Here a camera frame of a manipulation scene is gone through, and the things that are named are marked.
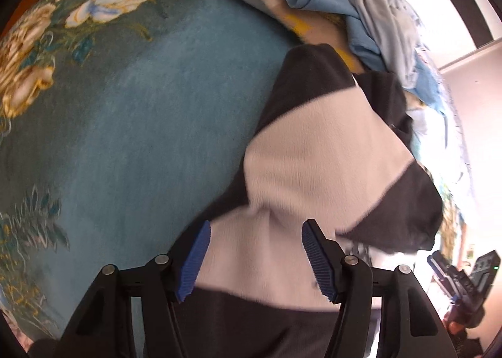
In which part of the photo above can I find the person's right hand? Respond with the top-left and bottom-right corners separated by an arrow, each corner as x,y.
446,319 -> 469,339

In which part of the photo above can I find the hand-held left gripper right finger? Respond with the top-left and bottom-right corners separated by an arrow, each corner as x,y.
301,219 -> 459,358

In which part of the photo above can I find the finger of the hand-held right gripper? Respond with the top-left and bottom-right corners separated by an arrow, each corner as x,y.
427,253 -> 461,298

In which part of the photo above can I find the black and white fleece garment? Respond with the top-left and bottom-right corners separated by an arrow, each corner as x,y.
143,44 -> 445,358

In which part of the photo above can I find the beige and yellow blanket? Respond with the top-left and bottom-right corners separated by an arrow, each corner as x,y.
251,0 -> 362,73

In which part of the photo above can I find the white wardrobe with black stripe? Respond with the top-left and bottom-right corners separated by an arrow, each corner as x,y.
329,0 -> 502,68

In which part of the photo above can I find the light blue shirt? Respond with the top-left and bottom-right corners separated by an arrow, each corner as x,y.
341,0 -> 448,112

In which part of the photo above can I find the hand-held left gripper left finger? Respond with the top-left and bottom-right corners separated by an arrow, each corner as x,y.
51,220 -> 212,358

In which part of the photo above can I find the teal floral bedsheet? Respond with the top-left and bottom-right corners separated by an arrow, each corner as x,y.
0,0 -> 303,351

